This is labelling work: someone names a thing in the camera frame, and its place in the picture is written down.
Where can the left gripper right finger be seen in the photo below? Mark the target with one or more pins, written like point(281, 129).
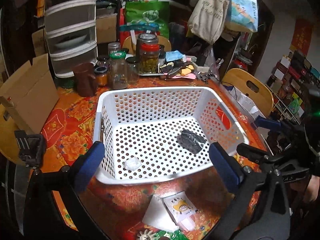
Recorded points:
point(271, 217)

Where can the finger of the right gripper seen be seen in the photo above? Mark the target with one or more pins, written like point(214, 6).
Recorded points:
point(267, 124)

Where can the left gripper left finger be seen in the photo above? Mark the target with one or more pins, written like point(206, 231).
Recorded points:
point(68, 181)

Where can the white cartoon snack packet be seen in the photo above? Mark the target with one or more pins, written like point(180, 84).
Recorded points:
point(179, 206)

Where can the black soft bundle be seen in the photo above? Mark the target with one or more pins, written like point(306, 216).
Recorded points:
point(191, 141)

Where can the small white wad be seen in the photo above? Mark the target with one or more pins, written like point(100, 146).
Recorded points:
point(132, 164)

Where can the green foil pouch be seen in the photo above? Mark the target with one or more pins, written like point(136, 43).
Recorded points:
point(160, 234)

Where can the person's right hand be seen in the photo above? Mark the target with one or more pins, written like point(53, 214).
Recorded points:
point(310, 189)

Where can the blue white paper bag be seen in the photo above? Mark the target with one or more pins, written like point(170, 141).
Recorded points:
point(246, 103)

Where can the right wooden chair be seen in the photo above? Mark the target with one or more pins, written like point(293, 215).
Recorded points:
point(252, 88)

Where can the wooden chair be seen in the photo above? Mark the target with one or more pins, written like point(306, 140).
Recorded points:
point(8, 143)
point(252, 88)

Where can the left wooden chair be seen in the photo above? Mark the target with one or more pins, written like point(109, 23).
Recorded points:
point(8, 143)

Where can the blue illustrated tote bag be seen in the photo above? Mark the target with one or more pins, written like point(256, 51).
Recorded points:
point(242, 16)

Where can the white perforated plastic basket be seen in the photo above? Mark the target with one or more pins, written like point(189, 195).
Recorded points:
point(145, 122)

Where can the blue cloth mask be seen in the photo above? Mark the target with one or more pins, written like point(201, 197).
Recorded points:
point(173, 55)

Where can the open cardboard box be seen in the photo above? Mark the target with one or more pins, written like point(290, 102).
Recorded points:
point(29, 95)

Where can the beige canvas tote bag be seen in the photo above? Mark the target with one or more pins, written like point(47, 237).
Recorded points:
point(208, 19)

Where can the red lid pickle jar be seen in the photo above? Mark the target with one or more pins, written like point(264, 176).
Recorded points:
point(148, 51)

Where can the small orange jar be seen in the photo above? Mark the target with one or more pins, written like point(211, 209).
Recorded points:
point(101, 76)

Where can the black lid empty jar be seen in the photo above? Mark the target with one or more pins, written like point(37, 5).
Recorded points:
point(133, 70)

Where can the green shopping bag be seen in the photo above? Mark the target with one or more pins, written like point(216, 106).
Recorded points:
point(143, 16)

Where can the green lid glass jar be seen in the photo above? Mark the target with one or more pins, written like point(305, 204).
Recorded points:
point(118, 70)

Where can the silver lid glass jar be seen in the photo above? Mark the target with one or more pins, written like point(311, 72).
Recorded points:
point(113, 47)

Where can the brown cardboard box behind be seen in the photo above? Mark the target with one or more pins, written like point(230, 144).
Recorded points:
point(106, 29)

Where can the white plastic drawer tower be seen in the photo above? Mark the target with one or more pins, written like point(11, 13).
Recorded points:
point(70, 32)

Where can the black clamp mount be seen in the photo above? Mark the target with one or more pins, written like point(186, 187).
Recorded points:
point(31, 148)

